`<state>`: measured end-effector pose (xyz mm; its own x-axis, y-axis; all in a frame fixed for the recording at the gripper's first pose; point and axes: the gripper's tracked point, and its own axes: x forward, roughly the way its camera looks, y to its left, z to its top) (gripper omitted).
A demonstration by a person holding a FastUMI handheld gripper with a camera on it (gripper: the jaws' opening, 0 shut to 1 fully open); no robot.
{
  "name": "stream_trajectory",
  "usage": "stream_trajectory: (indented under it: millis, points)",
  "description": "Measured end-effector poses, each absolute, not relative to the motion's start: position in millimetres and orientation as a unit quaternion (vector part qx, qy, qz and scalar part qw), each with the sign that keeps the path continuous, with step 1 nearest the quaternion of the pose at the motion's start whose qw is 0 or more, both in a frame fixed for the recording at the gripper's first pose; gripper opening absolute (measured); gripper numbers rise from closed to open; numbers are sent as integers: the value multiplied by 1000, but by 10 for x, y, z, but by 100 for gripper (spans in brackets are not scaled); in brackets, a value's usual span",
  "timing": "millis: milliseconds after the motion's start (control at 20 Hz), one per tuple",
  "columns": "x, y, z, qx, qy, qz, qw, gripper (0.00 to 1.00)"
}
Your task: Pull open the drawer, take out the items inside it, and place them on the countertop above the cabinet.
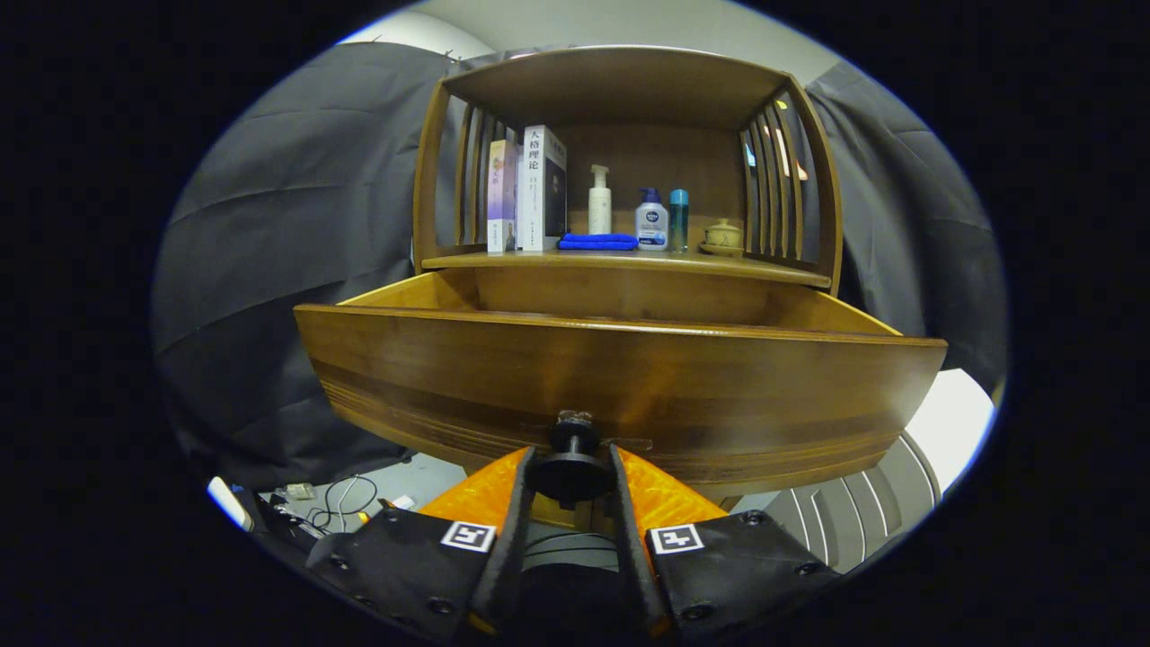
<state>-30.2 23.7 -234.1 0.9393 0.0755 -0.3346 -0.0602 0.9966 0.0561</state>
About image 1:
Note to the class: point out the brown wooden countertop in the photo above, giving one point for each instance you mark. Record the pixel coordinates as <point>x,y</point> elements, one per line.
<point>629,261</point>

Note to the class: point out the brown wooden drawer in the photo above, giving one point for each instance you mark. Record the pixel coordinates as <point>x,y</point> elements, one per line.
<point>629,377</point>

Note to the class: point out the black backdrop cloth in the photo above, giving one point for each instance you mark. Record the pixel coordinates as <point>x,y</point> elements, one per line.
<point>287,225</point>

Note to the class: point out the thick white book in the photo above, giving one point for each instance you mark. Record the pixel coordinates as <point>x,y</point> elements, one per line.
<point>535,193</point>

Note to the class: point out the slim teal bottle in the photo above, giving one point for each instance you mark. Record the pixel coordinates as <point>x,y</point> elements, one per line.
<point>678,220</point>

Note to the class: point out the white flat board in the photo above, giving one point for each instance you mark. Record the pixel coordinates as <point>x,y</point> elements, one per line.
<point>952,422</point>

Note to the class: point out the beige lidded teacup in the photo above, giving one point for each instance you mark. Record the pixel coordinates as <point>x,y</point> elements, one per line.
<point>723,237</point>

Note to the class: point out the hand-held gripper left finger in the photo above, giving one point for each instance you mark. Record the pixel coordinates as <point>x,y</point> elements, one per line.
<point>514,548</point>

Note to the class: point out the purple book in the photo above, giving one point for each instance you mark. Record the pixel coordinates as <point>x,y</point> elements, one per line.
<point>501,193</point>

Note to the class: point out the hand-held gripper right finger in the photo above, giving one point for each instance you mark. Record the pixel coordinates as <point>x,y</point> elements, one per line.
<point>631,548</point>

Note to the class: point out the black drawer knob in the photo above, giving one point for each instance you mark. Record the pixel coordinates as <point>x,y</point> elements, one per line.
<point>570,472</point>

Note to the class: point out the folded blue cloth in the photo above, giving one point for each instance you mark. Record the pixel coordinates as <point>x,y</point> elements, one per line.
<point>597,242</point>

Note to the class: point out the brown wooden cabinet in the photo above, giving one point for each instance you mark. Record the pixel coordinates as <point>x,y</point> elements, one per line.
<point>629,85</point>

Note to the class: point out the white pump bottle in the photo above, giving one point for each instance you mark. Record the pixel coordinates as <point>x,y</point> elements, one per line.
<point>599,211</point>

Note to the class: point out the white power adapter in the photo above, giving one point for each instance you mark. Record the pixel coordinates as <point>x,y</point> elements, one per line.
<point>301,491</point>

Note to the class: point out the white lotion bottle blue cap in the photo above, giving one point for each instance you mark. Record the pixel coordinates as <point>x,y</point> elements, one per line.
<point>651,225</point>

